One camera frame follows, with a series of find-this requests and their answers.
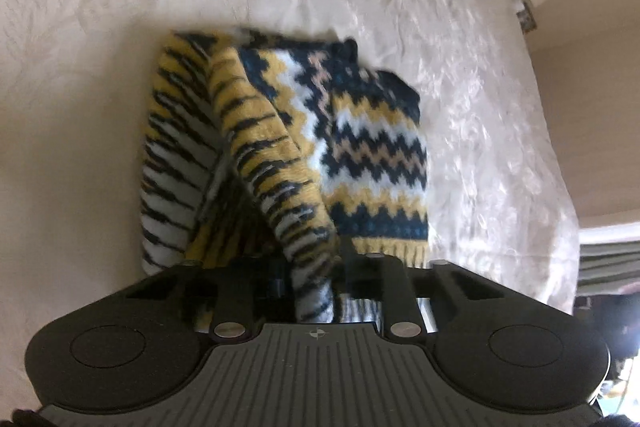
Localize small bedside items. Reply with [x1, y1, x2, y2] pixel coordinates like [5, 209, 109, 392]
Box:
[504, 0, 539, 35]

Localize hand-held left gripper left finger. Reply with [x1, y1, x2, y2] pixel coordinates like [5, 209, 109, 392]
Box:
[119, 257, 292, 339]

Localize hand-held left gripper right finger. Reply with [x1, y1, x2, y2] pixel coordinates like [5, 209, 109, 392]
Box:
[337, 238, 502, 339]

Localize grey pleated cloth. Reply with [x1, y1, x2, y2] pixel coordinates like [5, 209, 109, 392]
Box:
[576, 241, 640, 297]

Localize patterned knit sweater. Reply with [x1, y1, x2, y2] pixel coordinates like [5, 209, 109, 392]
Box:
[139, 27, 431, 325]

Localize cream embroidered bedspread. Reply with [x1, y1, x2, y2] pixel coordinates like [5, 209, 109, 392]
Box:
[0, 0, 583, 413]

